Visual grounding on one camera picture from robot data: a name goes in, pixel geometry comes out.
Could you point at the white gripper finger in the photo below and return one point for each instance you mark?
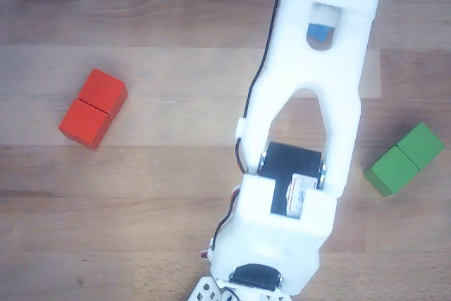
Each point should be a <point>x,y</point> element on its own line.
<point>324,15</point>

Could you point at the small blue cube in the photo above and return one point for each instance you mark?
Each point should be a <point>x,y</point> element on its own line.
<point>319,31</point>

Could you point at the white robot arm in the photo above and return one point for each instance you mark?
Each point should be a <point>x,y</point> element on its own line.
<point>317,75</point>

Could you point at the long green block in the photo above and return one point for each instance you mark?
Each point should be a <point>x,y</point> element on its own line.
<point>401,161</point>

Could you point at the long red block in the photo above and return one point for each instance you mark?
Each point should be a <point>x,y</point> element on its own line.
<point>93,110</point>

